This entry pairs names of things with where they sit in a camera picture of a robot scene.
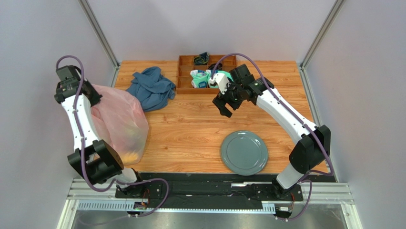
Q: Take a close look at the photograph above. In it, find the dark rolled sock back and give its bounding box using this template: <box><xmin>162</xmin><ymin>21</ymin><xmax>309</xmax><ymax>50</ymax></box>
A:
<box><xmin>193</xmin><ymin>52</ymin><xmax>210</xmax><ymax>65</ymax></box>

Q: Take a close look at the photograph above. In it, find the wooden compartment tray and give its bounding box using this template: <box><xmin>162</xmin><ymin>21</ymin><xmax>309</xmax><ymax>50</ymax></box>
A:
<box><xmin>176</xmin><ymin>54</ymin><xmax>237</xmax><ymax>94</ymax></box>

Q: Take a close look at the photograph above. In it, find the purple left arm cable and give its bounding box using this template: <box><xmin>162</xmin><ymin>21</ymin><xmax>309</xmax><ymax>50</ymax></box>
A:
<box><xmin>56</xmin><ymin>55</ymin><xmax>170</xmax><ymax>218</ymax></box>

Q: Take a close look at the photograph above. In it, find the blue crumpled cloth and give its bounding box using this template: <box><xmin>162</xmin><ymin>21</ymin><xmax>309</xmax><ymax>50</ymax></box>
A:
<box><xmin>126</xmin><ymin>66</ymin><xmax>175</xmax><ymax>112</ymax></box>

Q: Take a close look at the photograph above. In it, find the teal white sock left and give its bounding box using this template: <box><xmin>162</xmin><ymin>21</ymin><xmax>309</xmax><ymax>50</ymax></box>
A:
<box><xmin>190</xmin><ymin>70</ymin><xmax>210</xmax><ymax>89</ymax></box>

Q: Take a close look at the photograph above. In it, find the aluminium frame rail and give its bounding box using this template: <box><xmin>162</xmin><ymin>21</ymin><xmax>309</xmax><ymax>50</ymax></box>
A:
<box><xmin>57</xmin><ymin>173</ymin><xmax>362</xmax><ymax>229</ymax></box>

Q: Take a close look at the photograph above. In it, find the grey round plate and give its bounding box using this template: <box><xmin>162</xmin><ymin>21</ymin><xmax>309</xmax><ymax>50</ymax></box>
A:
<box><xmin>220</xmin><ymin>130</ymin><xmax>268</xmax><ymax>176</ymax></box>

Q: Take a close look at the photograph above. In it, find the teal white sock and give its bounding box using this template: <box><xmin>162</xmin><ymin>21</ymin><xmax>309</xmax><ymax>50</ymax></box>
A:
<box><xmin>190</xmin><ymin>70</ymin><xmax>210</xmax><ymax>89</ymax></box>
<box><xmin>206</xmin><ymin>70</ymin><xmax>233</xmax><ymax>90</ymax></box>

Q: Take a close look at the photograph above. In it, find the teal white sock right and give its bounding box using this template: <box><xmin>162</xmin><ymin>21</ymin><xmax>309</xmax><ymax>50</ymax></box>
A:
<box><xmin>206</xmin><ymin>70</ymin><xmax>233</xmax><ymax>90</ymax></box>

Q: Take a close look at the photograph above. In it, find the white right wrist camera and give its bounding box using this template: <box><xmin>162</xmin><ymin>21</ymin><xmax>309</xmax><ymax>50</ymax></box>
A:
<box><xmin>208</xmin><ymin>72</ymin><xmax>233</xmax><ymax>94</ymax></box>

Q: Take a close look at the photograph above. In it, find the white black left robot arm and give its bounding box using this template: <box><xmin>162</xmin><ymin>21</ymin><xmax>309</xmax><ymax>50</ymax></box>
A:
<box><xmin>54</xmin><ymin>65</ymin><xmax>140</xmax><ymax>189</ymax></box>

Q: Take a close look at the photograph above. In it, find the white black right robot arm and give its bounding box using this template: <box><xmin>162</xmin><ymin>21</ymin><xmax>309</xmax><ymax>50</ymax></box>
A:
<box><xmin>209</xmin><ymin>64</ymin><xmax>331</xmax><ymax>190</ymax></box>

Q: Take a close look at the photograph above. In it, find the pink translucent plastic bag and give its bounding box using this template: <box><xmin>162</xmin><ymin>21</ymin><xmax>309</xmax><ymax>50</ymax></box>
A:
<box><xmin>91</xmin><ymin>85</ymin><xmax>149</xmax><ymax>156</ymax></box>

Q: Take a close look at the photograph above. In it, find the black rolled sock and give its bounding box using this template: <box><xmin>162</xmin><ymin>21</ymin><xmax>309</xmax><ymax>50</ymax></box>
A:
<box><xmin>208</xmin><ymin>63</ymin><xmax>223</xmax><ymax>71</ymax></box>

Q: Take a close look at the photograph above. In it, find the yellow fake fruit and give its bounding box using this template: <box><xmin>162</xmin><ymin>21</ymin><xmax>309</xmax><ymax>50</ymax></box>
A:
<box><xmin>120</xmin><ymin>150</ymin><xmax>143</xmax><ymax>165</ymax></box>

